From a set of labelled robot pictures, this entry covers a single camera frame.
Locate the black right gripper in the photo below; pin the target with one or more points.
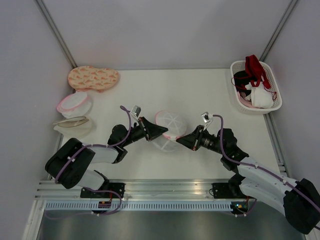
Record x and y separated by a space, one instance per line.
192 141

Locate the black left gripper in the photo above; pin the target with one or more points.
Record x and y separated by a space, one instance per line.
152 130

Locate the white mesh laundry bag pink zipper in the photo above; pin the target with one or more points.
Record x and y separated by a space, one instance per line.
177 127

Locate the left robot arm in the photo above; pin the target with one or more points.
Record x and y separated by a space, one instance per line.
69 165

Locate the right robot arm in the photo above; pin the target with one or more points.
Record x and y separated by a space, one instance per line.
297 200

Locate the small white mesh laundry bag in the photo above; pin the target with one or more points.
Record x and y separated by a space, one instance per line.
77 104

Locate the black bra in basket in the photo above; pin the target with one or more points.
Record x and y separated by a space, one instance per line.
241 79

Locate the white bra in basket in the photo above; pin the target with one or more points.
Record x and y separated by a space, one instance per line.
259 97

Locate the peach floral bra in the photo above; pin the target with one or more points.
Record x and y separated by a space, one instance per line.
85 78

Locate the red bra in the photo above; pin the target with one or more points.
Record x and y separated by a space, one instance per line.
254 69

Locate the pink garment in basket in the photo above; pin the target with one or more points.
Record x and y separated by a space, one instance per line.
243 100

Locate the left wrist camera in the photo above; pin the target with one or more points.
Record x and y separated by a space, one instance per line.
135 111

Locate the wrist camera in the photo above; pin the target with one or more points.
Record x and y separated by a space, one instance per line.
135 111
207 118

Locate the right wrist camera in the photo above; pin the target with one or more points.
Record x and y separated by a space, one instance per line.
207 118

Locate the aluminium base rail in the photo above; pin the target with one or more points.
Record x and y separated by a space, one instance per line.
138 190

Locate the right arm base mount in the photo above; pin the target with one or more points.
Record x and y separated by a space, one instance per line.
224 190

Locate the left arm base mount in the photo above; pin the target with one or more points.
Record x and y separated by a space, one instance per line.
111 190

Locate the white slotted cable duct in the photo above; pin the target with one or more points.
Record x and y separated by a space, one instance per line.
86 205

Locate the right aluminium corner post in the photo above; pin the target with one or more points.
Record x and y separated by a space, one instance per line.
278 29

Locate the aluminium corner post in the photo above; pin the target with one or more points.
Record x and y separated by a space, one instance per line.
43 9
278 29

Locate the left aluminium corner post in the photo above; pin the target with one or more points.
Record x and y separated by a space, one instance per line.
43 9

